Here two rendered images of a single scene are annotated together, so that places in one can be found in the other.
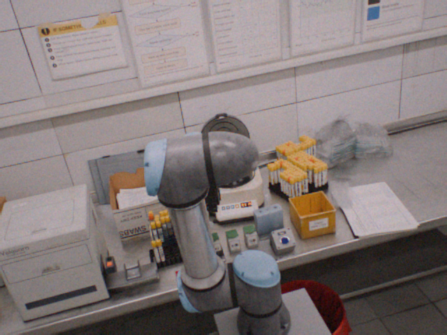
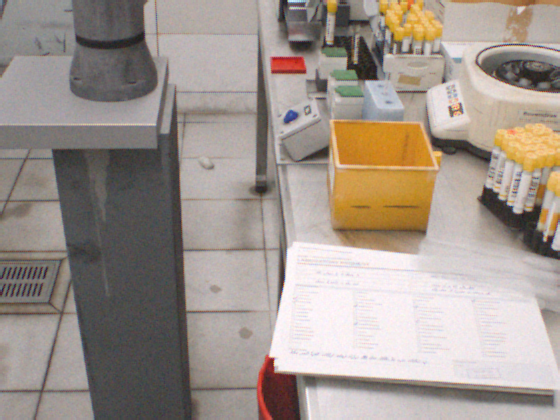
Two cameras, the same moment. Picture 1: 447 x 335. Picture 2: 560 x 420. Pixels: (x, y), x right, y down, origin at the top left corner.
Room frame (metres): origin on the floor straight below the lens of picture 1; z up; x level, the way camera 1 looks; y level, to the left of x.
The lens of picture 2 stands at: (1.33, -1.21, 1.46)
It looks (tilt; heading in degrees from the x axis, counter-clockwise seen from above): 33 degrees down; 95
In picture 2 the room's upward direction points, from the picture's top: 2 degrees clockwise
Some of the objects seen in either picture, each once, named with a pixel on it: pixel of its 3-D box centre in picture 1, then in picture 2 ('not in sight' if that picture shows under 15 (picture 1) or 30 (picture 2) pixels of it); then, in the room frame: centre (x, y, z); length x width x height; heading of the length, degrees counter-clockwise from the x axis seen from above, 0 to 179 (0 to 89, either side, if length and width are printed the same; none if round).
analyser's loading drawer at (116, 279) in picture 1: (126, 274); (300, 12); (1.21, 0.37, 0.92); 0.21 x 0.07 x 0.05; 100
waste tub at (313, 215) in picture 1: (311, 215); (378, 174); (1.38, -0.30, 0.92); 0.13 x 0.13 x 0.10; 7
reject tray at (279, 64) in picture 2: not in sight; (287, 64); (1.21, 0.18, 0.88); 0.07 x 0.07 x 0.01; 10
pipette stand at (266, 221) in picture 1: (268, 220); (380, 123); (1.39, -0.14, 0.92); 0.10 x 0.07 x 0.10; 102
